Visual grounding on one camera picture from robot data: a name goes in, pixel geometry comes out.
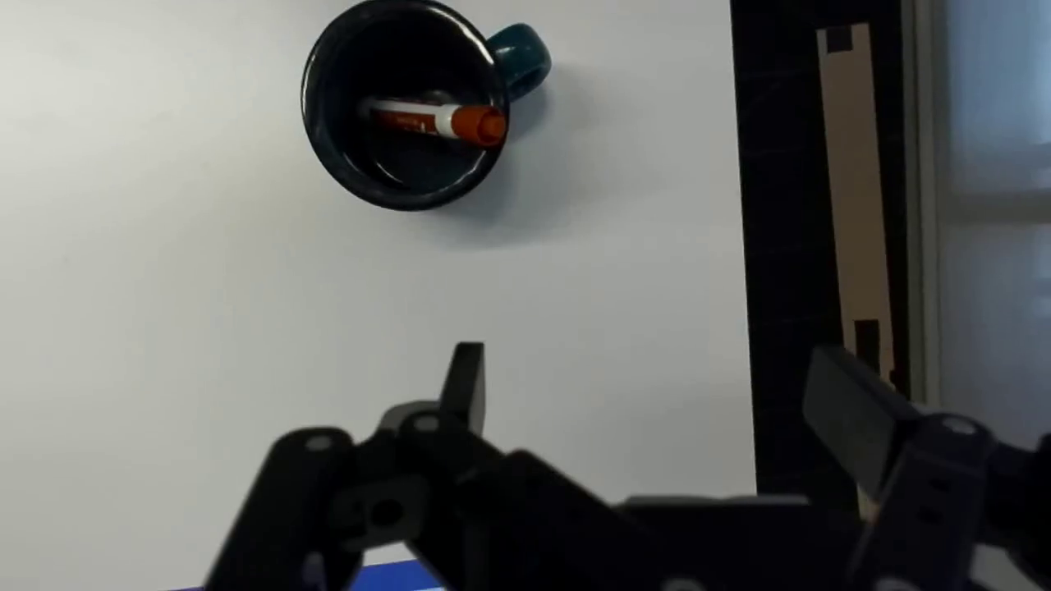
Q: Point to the tan wooden strip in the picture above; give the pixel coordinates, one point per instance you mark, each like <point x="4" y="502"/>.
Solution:
<point x="855" y="165"/>

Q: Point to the aluminium rail frame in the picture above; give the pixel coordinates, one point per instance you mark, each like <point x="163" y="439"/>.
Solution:
<point x="777" y="219"/>

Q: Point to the dark green speckled mug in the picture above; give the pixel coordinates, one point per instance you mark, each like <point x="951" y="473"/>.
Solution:
<point x="329" y="110"/>

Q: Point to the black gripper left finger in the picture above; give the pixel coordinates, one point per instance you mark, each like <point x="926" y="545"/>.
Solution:
<point x="329" y="492"/>

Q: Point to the black marker pen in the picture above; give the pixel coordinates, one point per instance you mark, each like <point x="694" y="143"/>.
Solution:
<point x="476" y="122"/>

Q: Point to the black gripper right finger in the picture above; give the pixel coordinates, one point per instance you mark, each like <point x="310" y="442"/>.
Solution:
<point x="932" y="481"/>

